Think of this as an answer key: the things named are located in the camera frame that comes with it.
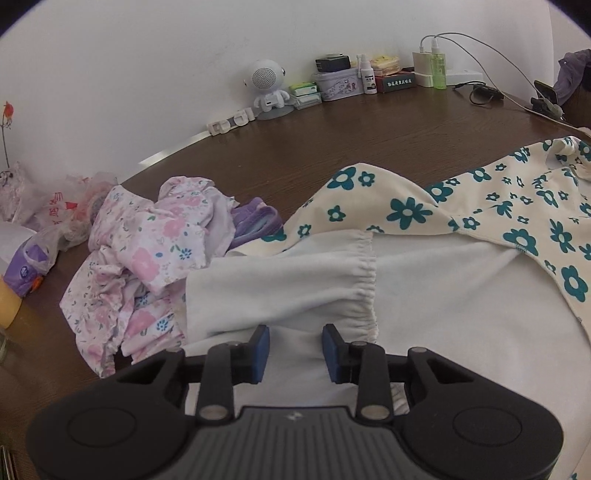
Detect black charger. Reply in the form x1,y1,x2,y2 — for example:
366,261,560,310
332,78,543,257
315,54,352,73

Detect white charger block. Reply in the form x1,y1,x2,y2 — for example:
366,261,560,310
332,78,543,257
412,50,435,89

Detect yellow packet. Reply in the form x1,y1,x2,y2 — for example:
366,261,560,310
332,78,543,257
370,54,401,77

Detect purple printed packet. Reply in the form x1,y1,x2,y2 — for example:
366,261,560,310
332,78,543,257
8,230,62,297

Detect black cable with adapter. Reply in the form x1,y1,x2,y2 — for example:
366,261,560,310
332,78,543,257
454,82,505,105

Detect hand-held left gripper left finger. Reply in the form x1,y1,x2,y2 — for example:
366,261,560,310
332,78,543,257
113,324,271,425

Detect purple jacket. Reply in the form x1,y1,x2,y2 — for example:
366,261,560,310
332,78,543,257
552,49,591,105

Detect phone on stand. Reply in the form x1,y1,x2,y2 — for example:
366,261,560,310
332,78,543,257
527,80,567,119

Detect cream garment with teal flowers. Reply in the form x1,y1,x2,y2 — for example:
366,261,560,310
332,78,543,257
185,136,591,480

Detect pink floral garment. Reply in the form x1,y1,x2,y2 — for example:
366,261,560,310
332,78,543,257
60,175,241,380

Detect red flower stem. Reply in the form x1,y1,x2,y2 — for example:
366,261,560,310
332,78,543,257
1,100,16,171

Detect dark rectangular box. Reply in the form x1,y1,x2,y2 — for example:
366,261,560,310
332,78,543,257
376,70,417,94

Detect white spray bottle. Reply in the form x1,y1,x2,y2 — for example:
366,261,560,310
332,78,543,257
356,54,378,95

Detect printed tin box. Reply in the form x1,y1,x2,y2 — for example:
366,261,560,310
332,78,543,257
311,67,363,102

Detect white robot-shaped speaker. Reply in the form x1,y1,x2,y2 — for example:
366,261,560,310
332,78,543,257
241,59,295,121

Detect white power strip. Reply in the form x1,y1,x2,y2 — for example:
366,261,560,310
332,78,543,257
445,69,484,88

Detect clear plastic bag red print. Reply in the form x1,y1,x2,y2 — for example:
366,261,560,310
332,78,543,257
33,172,122,254

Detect stack of green tissue packs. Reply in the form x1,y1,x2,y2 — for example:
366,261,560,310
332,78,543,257
289,81,323,111

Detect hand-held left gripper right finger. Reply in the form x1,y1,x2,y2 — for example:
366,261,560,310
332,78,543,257
322,323,476,424

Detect white charging cables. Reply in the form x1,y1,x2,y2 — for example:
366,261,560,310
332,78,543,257
419,31,542,112

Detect purple garment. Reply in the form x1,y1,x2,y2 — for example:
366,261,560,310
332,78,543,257
228,198,284,250

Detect green liquid bottle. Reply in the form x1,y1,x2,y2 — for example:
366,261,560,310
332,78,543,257
430,39,448,90

